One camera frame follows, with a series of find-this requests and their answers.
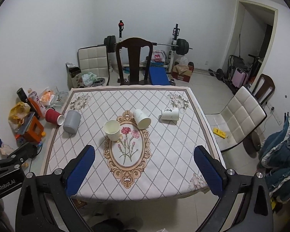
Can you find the barbell with black plates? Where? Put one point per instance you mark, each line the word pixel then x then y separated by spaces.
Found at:
pixel 181 47

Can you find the orange gift box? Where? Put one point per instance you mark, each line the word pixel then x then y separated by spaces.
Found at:
pixel 34 131

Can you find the small dumbbell on floor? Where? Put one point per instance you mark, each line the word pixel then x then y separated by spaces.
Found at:
pixel 219 74

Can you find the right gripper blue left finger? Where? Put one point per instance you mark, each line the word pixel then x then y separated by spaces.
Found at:
pixel 33 210

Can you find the yellow tool on floor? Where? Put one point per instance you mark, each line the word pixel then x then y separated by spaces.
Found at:
pixel 220 133

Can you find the blue clothes pile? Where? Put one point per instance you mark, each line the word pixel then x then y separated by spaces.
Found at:
pixel 274 158

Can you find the red ribbed paper cup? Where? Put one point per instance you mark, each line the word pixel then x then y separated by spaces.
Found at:
pixel 54 117

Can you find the white paper cup with calligraphy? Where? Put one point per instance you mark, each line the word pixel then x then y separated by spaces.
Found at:
pixel 112 130

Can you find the clear glass ashtray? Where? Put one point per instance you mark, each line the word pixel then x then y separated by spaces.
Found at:
pixel 59 99

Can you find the patterned floral tablecloth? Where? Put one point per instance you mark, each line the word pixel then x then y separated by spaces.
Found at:
pixel 144 164

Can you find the dark wooden chair right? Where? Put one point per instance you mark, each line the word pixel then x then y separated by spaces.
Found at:
pixel 264 89

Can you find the white floral paper cup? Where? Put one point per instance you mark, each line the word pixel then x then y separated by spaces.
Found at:
pixel 141 119

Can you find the grey ribbed cup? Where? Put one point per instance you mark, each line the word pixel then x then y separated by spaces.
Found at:
pixel 72 121

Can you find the brown cardboard box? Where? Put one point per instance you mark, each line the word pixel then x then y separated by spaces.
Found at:
pixel 181 72

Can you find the white padded chair back left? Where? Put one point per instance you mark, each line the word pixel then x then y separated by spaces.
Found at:
pixel 94 59

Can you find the patterned gift box on floor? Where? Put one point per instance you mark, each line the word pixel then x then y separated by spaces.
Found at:
pixel 74 76

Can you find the white padded chair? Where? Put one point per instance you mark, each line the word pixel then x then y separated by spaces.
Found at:
pixel 94 59
pixel 239 118

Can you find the yellow plastic bag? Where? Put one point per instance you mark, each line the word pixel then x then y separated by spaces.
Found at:
pixel 17 115

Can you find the black folded stroller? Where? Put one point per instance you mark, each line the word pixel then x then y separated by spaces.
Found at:
pixel 235 62

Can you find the white padded chair right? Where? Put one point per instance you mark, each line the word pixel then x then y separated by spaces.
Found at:
pixel 239 118

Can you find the white mug lying sideways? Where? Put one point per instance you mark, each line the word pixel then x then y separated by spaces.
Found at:
pixel 172 114

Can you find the orange labelled drink bottle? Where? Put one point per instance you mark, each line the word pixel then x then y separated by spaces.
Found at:
pixel 35 101

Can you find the black rectangular box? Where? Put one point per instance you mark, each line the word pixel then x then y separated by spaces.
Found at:
pixel 22 95

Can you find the pink suitcase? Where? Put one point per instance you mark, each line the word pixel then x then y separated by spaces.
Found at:
pixel 239 77

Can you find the orange snack bag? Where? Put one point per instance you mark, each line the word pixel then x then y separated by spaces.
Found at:
pixel 46 97

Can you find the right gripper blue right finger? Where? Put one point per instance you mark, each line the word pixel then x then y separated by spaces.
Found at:
pixel 254 212

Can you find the blue weight bench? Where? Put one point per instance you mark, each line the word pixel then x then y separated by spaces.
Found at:
pixel 158 76

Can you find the dark wooden chair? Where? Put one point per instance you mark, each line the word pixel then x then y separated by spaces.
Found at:
pixel 264 89
pixel 133 46

